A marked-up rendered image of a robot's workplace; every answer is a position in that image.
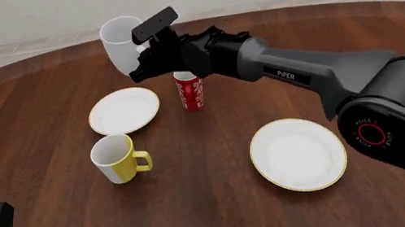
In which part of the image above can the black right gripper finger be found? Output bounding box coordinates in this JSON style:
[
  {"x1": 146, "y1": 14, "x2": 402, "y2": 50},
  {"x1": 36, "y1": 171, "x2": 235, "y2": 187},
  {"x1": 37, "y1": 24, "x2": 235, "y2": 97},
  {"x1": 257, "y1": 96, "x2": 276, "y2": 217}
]
[{"x1": 125, "y1": 50, "x2": 159, "y2": 85}]

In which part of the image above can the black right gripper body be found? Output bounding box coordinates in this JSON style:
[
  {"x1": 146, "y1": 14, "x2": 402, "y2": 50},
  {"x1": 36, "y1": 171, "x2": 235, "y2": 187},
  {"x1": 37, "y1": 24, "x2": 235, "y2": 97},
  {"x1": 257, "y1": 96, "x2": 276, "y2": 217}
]
[{"x1": 141, "y1": 31, "x2": 197, "y2": 81}]

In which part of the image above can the red patterned mug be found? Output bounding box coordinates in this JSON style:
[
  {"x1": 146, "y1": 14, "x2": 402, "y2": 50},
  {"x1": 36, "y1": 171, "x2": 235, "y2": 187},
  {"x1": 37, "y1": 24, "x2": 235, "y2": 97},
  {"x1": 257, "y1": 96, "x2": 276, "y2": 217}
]
[{"x1": 172, "y1": 67, "x2": 208, "y2": 115}]

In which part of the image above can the white plate with gold rim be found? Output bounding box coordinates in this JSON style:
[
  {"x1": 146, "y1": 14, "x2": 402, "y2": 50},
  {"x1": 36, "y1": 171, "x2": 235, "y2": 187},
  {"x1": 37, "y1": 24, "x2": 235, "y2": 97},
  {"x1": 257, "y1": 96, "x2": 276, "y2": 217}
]
[
  {"x1": 244, "y1": 109, "x2": 353, "y2": 202},
  {"x1": 83, "y1": 82, "x2": 165, "y2": 140}
]

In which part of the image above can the yellow and white mug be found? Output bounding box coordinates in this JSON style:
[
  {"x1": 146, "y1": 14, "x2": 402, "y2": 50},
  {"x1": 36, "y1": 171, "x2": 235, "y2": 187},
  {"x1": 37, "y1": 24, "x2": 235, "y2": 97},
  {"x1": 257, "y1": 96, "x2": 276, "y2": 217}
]
[{"x1": 86, "y1": 128, "x2": 156, "y2": 189}]

